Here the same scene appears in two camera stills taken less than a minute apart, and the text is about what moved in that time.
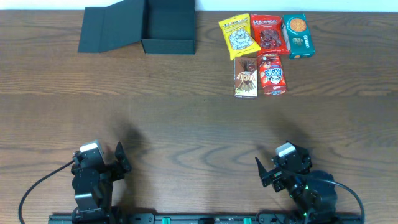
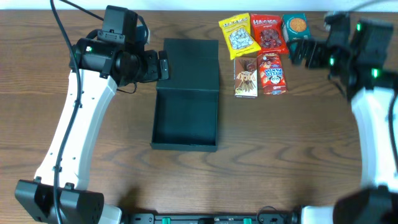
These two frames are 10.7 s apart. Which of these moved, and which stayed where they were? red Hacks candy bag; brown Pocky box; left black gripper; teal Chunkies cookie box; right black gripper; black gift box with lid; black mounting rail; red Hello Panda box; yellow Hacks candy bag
Moved: right black gripper; black gift box with lid; left black gripper
Stayed: brown Pocky box; red Hello Panda box; yellow Hacks candy bag; black mounting rail; teal Chunkies cookie box; red Hacks candy bag
